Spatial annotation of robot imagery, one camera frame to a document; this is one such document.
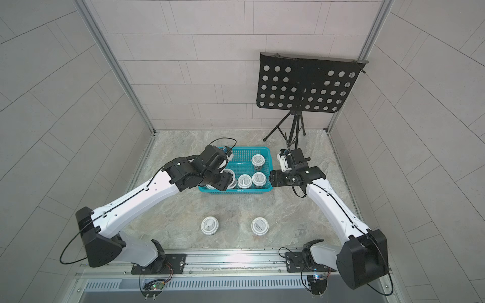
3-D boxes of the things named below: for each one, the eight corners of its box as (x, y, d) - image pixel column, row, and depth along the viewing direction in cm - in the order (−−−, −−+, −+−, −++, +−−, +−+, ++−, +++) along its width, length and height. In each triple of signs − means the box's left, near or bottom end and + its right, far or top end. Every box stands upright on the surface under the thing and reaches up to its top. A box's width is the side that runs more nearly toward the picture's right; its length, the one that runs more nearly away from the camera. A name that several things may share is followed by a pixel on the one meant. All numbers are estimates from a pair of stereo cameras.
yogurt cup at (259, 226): (251, 237, 79) (251, 233, 74) (251, 222, 83) (251, 217, 78) (267, 237, 79) (269, 233, 74) (267, 222, 83) (268, 217, 78)
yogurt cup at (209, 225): (203, 237, 79) (199, 232, 74) (205, 222, 83) (202, 216, 78) (218, 237, 79) (216, 232, 74) (220, 222, 83) (217, 216, 78)
